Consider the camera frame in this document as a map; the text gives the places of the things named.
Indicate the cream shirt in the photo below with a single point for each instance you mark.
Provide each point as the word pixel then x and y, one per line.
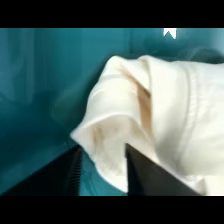
pixel 173 110

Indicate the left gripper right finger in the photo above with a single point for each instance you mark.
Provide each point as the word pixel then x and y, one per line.
pixel 150 178

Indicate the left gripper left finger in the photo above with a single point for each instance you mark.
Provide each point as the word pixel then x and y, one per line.
pixel 56 176

